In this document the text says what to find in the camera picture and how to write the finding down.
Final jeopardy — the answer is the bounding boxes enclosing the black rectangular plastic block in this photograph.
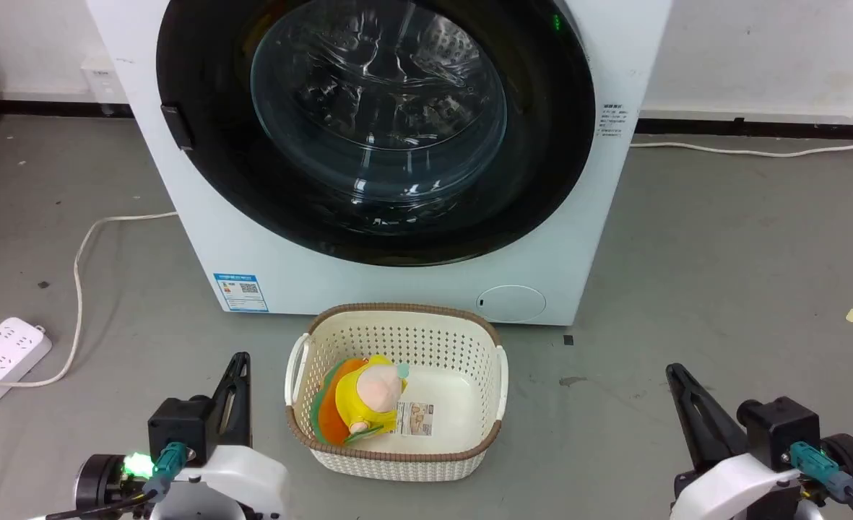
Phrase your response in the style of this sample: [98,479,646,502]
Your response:
[160,105,194,152]

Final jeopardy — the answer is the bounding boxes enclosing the teal plug left gripper cable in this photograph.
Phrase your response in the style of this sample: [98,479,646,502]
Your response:
[45,441,189,520]

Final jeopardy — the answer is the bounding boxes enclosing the blue energy label sticker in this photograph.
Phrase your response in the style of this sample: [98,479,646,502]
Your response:
[213,272,269,313]

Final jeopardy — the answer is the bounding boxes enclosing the white power cord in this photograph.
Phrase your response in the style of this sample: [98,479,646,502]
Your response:
[0,211,179,389]

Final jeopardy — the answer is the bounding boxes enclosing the cream perforated laundry basket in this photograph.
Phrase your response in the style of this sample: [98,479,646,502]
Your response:
[285,303,508,482]

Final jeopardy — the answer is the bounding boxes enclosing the black round washer door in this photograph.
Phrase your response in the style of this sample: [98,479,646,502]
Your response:
[156,0,597,267]

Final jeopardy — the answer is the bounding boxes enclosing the teal plug right gripper cable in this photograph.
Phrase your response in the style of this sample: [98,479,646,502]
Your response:
[789,441,853,520]

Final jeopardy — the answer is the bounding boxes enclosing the paper product label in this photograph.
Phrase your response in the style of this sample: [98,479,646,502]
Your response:
[396,402,434,438]

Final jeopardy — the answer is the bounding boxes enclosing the white cable along wall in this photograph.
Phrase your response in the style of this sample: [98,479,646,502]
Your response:
[630,129,853,158]

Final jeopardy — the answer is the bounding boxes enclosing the teal plug gripper cable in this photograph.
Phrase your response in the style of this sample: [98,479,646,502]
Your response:
[789,441,853,520]
[45,441,189,520]

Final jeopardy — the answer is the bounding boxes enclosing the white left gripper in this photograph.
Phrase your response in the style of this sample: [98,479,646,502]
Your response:
[74,352,290,520]

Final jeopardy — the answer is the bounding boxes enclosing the yellow orange plush doll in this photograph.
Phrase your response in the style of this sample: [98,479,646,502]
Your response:
[310,354,410,446]

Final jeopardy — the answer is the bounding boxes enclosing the round white filter cover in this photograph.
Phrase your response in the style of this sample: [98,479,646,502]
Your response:
[476,285,547,324]

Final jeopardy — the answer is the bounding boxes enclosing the white front-load washing machine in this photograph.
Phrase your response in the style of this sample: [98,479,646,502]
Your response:
[85,0,674,326]

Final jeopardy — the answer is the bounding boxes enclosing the white wall socket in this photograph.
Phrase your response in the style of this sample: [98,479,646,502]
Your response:
[81,56,127,104]

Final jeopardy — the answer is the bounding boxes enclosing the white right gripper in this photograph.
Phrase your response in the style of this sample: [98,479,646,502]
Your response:
[665,363,853,520]

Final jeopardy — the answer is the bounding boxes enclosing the small text sticker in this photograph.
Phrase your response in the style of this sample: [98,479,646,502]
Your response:
[597,103,628,139]

